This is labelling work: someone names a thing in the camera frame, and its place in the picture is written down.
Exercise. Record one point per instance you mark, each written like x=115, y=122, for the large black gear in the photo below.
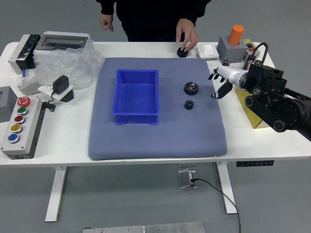
x=188, y=89

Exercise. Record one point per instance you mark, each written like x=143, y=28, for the black table control panel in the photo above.
x=255, y=163

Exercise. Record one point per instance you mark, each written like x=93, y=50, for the yellow and white cardboard box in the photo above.
x=252, y=119

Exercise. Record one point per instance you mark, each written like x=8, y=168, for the white wall switch plate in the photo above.
x=207, y=51

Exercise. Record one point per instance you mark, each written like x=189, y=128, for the white two-button switch box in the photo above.
x=249, y=47

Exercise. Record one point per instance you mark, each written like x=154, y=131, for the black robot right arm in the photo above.
x=279, y=109

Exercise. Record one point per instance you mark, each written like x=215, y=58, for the person's right forearm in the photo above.
x=107, y=9

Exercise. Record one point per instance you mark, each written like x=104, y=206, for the grey under-table bracket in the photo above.
x=185, y=165

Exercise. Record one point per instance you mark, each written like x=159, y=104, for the grey box with black face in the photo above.
x=17, y=55

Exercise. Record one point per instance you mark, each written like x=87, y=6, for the person's right hand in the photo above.
x=105, y=21

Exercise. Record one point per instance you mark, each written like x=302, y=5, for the black power adapter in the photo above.
x=60, y=83

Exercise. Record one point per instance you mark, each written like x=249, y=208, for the person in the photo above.
x=150, y=19

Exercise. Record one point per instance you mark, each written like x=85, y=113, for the white table leg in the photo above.
x=227, y=189
x=56, y=194

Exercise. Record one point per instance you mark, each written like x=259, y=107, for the orange cylinder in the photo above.
x=236, y=35

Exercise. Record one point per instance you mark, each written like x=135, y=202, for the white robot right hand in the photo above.
x=230, y=74

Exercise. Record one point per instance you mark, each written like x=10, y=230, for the clear bubble wrap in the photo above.
x=70, y=63

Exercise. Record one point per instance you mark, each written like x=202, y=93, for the small white bagged part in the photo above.
x=30, y=87

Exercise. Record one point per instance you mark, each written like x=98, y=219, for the grey metal plate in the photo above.
x=145, y=228

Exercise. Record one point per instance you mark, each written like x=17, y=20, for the metal floor socket box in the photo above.
x=184, y=179

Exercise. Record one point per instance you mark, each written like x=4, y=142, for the black cylindrical capacitor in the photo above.
x=226, y=62

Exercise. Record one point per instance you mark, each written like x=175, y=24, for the white box with clear lid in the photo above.
x=60, y=41

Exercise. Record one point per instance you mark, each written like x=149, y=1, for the grey hollow block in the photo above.
x=6, y=106

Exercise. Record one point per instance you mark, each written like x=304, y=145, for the small black gear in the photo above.
x=188, y=105

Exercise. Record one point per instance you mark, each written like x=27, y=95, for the grey five-button control box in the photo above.
x=17, y=136

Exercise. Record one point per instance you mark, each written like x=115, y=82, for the blue plastic box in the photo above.
x=136, y=97

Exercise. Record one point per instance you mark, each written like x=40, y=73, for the black hex nut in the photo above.
x=181, y=54

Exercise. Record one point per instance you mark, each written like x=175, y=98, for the grey square block holder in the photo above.
x=230, y=52

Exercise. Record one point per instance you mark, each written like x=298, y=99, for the person's left hand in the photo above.
x=185, y=30

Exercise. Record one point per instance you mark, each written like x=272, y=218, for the person's left forearm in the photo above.
x=189, y=19

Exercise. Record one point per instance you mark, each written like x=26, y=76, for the grey-blue mat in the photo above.
x=158, y=140

